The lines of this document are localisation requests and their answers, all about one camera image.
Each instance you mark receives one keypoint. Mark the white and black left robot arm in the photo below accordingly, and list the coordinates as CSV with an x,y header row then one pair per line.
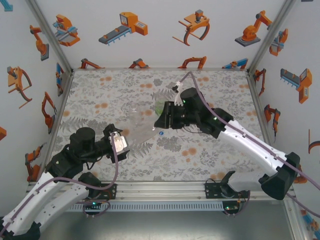
x,y
40,202

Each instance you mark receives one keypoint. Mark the small circuit board green light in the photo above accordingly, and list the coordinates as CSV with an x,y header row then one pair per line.
x,y
231,207
93,203

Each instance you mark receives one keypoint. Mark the grey metal corner plate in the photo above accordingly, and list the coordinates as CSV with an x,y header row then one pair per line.
x,y
65,82

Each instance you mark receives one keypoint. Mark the aluminium frame leg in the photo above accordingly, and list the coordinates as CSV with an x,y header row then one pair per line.
x,y
298,225

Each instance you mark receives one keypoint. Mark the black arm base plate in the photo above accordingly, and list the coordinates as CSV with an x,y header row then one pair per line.
x,y
112,191
210,191

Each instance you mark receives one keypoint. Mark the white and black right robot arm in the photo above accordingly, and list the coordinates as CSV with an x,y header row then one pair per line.
x,y
250,145

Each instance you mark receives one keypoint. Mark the clear bottle green label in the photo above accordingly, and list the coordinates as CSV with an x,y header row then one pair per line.
x,y
158,109

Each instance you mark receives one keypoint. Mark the floral patterned table mat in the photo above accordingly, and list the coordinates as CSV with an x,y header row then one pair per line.
x,y
112,87

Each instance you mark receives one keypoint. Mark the wide aluminium frame rail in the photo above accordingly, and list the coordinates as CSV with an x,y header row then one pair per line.
x,y
160,191

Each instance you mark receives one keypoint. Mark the large crinkled clear bottle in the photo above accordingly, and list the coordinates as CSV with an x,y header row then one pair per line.
x,y
143,127

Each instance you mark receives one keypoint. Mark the aluminium frame post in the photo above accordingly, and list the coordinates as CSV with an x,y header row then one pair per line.
x,y
271,35
50,35

